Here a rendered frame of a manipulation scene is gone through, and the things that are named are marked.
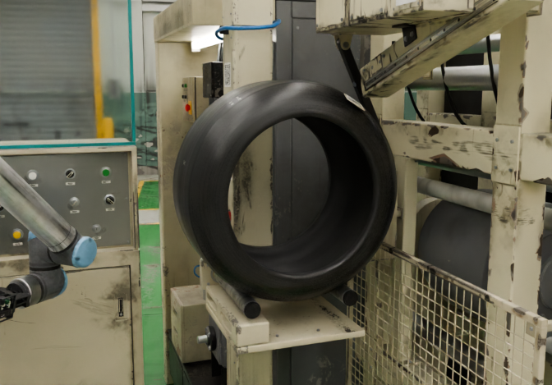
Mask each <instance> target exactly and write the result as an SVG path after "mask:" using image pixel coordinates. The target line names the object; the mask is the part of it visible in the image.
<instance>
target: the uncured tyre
mask: <svg viewBox="0 0 552 385"><path fill-rule="evenodd" d="M237 89H240V90H232V91H230V92H228V93H226V94H225V95H223V96H222V97H220V98H219V99H217V100H216V101H214V102H213V103H212V104H210V105H209V106H208V107H207V108H206V109H205V110H204V111H203V112H202V113H201V114H200V115H199V117H198V118H197V119H196V120H195V122H194V123H193V125H192V126H191V128H190V130H189V131H188V132H187V134H186V136H185V138H184V140H183V142H182V145H181V148H180V149H179V152H178V155H177V160H176V163H175V168H174V173H173V184H172V190H173V200H174V206H175V209H176V214H177V218H178V221H179V223H180V226H181V228H182V230H183V232H184V234H185V236H186V238H187V240H188V241H189V242H190V244H191V246H192V247H193V248H194V250H195V251H196V252H197V253H198V255H199V256H200V257H201V258H202V259H203V260H204V261H205V262H206V263H207V265H208V266H209V267H210V268H211V269H212V270H213V272H214V273H215V274H216V275H218V276H219V277H220V278H221V279H222V280H224V281H225V282H226V283H227V284H228V285H230V286H232V287H234V288H235V289H237V290H239V291H241V292H243V293H245V294H247V295H249V296H254V297H257V298H261V299H264V300H274V301H283V302H291V301H301V300H309V299H313V298H316V297H318V296H322V295H325V294H327V293H329V292H331V291H334V290H335V289H337V288H339V287H340V286H342V285H344V284H345V283H347V282H348V281H350V280H351V279H352V278H354V277H355V276H356V275H357V274H358V273H359V272H360V271H361V270H362V269H363V268H364V267H365V266H366V265H367V264H368V263H369V262H370V260H371V259H372V258H373V257H374V255H375V253H376V252H377V250H378V249H379V247H380V246H381V244H382V242H383V240H384V238H385V236H386V234H387V232H388V229H389V226H390V223H391V221H392V218H393V212H394V209H395V204H396V197H397V174H396V167H395V163H394V159H393V154H392V150H391V148H390V146H389V142H388V141H387V138H386V136H385V134H384V132H383V131H382V129H381V128H380V126H379V124H378V123H377V121H376V120H375V119H374V118H373V117H372V116H371V115H370V114H369V112H368V111H367V110H366V109H365V111H364V110H362V109H361V108H359V107H358V106H357V105H355V104H354V103H352V102H350V101H349V100H347V98H346V96H345V95H344V94H345V93H344V92H342V91H340V90H338V89H335V88H334V87H332V86H329V85H325V84H322V83H319V82H315V81H310V80H267V81H260V82H255V83H251V84H248V85H243V86H241V87H239V88H237ZM239 95H241V96H242V97H243V99H241V100H240V101H238V102H237V103H235V104H234V105H233V106H231V107H230V106H228V105H227V104H228V103H230V102H231V101H232V100H234V99H235V98H236V97H238V96H239ZM292 118H295V119H297V120H298V121H300V122H301V123H303V124H304V125H305V126H307V127H308V128H309V129H310V130H311V131H312V132H313V133H314V135H315V136H316V138H317V139H318V141H319V142H320V144H321V146H322V148H323V150H324V153H325V156H326V158H327V163H328V167H329V185H328V190H327V194H326V197H325V200H324V203H323V205H322V208H321V210H320V211H319V213H318V214H317V216H316V217H315V219H314V221H313V222H312V223H311V224H310V225H309V226H308V227H307V228H306V229H305V230H304V231H303V232H301V233H300V234H299V235H297V236H295V237H293V238H292V239H291V240H289V241H285V242H283V243H281V244H277V245H271V246H253V245H245V244H242V243H240V242H238V240H237V238H236V236H235V234H234V231H233V229H232V225H231V222H230V218H229V213H228V191H229V186H230V181H231V178H232V174H233V171H234V169H235V166H236V165H237V162H238V160H239V158H240V157H241V155H242V154H243V152H244V151H245V149H246V148H247V147H248V145H249V144H250V143H251V142H252V141H253V140H254V139H255V138H256V137H257V136H258V135H260V134H261V133H262V132H264V131H265V130H267V129H268V128H270V127H271V126H273V125H275V124H277V123H280V122H281V121H286V120H288V119H292ZM184 158H186V164H185V167H182V164H183V160H184Z"/></svg>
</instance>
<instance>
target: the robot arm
mask: <svg viewBox="0 0 552 385"><path fill-rule="evenodd" d="M0 205H1V206H3V207H4V208H5V209H6V210H7V211H8V212H9V213H10V214H11V215H12V216H13V217H15V218H16V219H17V220H18V221H19V222H20V223H21V224H23V225H24V226H25V227H26V228H27V229H28V230H29V231H30V232H29V237H28V242H29V267H30V269H29V270H30V274H29V275H26V276H24V277H19V278H16V279H13V280H12V281H11V282H10V283H9V285H8V286H7V287H0V319H2V318H6V319H4V320H1V321H0V323H1V322H3V321H6V320H8V319H12V318H13V313H14V312H15V309H16V308H18V309H24V308H27V307H29V306H32V305H36V304H38V303H40V302H43V301H46V300H49V299H53V298H55V297H57V296H59V295H61V294H62V293H63V292H64V291H65V290H66V288H67V283H68V280H67V274H66V273H65V271H64V270H63V269H62V268H61V264H63V265H68V266H72V267H75V268H86V267H88V266H89V265H91V264H92V263H93V261H94V259H95V257H96V254H97V245H96V243H95V241H94V240H93V239H92V238H90V237H88V236H82V235H81V234H80V233H79V232H78V231H77V230H76V229H75V228H74V227H73V226H71V225H70V224H69V223H68V222H67V221H66V220H65V219H64V218H63V217H62V216H61V215H59V214H58V213H57V212H56V211H55V210H54V209H53V208H52V207H51V206H50V205H49V204H48V203H47V202H46V201H45V200H44V199H43V198H42V197H41V196H40V195H39V194H38V193H37V192H36V191H35V190H34V189H33V188H32V187H31V186H30V185H29V184H28V183H27V182H26V181H25V180H24V179H23V178H22V177H21V176H19V175H18V174H17V173H16V172H15V171H14V170H13V169H12V168H11V167H10V166H9V165H8V164H7V163H6V162H5V161H4V160H3V159H2V158H1V157H0Z"/></svg>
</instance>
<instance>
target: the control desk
mask: <svg viewBox="0 0 552 385"><path fill-rule="evenodd" d="M0 157H1V158H2V159H3V160H4V161H5V162H6V163H7V164H8V165H9V166H10V167H11V168H12V169H13V170H14V171H15V172H16V173H17V174H18V175H19V176H21V177H22V178H23V179H24V180H25V181H26V182H27V183H28V184H29V185H30V186H31V187H32V188H33V189H34V190H35V191H36V192H37V193H38V194H39V195H40V196H41V197H42V198H43V199H44V200H45V201H46V202H47V203H48V204H49V205H50V206H51V207H52V208H53V209H54V210H55V211H56V212H57V213H58V214H59V215H61V216H62V217H63V218H64V219H65V220H66V221H67V222H68V223H69V224H70V225H71V226H73V227H74V228H75V229H76V230H77V231H78V232H79V233H80V234H81V235H82V236H88V237H90V238H92V239H93V240H94V241H95V243H96V245H97V254H96V257H95V259H94V261H93V263H92V264H91V265H89V266H88V267H86V268H75V267H72V266H68V265H63V264H61V268H62V269H63V270H64V271H65V273H66V274H67V280H68V283H67V288H66V290H65V291H64V292H63V293H62V294H61V295H59V296H57V297H55V298H53V299H49V300H46V301H43V302H40V303H38V304H36V305H32V306H29V307H27V308H24V309H18V308H16V309H15V312H14V313H13V318H12V319H8V320H6V321H3V322H1V323H0V385H145V381H144V356H143V332H142V306H141V281H140V249H139V248H140V229H139V205H138V180H137V154H136V146H135V145H114V146H87V147H59V148H31V149H0ZM29 232H30V231H29V230H28V229H27V228H26V227H25V226H24V225H23V224H21V223H20V222H19V221H18V220H17V219H16V218H15V217H13V216H12V215H11V214H10V213H9V212H8V211H7V210H6V209H5V208H4V207H3V206H1V205H0V287H7V286H8V285H9V283H10V282H11V281H12V280H13V279H16V278H19V277H24V276H26V275H29V274H30V270H29V269H30V267H29V242H28V237H29Z"/></svg>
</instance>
